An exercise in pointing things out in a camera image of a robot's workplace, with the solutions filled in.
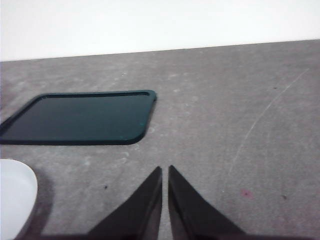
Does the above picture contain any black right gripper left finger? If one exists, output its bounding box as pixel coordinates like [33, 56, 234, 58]
[84, 166, 163, 240]

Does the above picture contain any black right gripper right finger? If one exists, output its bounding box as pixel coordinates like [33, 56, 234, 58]
[167, 165, 251, 240]

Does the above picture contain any dark green flat tray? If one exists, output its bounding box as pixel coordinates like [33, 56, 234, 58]
[0, 89, 158, 146]

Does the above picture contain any pale grey round plate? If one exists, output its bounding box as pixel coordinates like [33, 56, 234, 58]
[0, 158, 39, 240]

